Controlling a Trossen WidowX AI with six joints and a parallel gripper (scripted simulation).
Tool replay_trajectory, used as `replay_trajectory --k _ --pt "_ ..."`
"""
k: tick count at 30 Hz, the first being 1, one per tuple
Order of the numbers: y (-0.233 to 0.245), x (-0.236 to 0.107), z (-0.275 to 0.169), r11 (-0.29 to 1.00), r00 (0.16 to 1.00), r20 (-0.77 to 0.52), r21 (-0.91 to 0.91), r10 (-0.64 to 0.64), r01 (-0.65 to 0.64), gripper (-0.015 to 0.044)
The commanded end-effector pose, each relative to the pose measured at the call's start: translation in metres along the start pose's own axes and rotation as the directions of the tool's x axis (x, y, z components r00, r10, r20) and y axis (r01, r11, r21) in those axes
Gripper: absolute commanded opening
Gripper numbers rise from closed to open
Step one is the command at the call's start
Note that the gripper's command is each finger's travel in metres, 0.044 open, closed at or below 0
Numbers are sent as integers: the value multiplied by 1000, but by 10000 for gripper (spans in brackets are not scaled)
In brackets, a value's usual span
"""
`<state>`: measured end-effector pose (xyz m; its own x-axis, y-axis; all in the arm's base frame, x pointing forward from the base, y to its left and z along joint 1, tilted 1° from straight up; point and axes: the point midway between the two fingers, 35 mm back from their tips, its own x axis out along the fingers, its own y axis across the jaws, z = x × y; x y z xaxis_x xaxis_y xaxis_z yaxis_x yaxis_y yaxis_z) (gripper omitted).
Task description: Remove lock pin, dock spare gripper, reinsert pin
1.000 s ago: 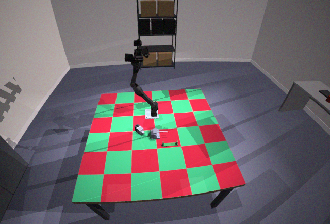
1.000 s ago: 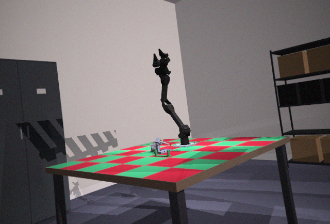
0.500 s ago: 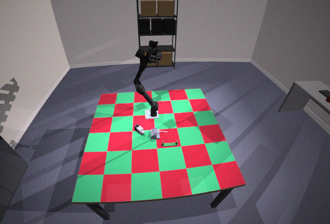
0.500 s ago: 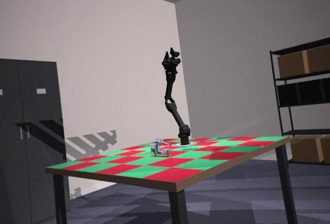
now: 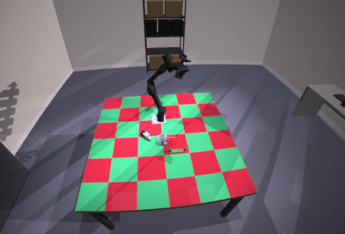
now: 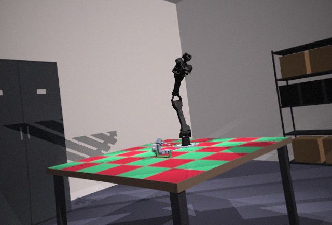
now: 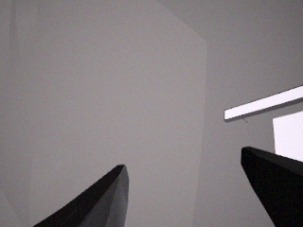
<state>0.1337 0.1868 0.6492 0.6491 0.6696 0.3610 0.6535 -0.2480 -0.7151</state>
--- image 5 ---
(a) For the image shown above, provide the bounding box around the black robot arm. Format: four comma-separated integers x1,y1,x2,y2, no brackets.
147,53,173,122

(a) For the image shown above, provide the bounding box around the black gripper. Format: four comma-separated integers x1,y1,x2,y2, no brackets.
171,53,191,79

